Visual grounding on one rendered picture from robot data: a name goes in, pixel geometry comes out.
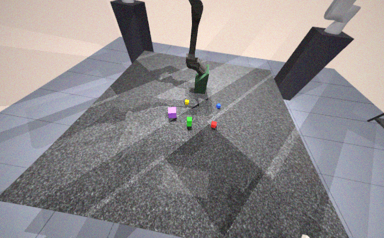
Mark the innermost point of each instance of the purple cube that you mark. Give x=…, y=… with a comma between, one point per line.
x=172, y=112

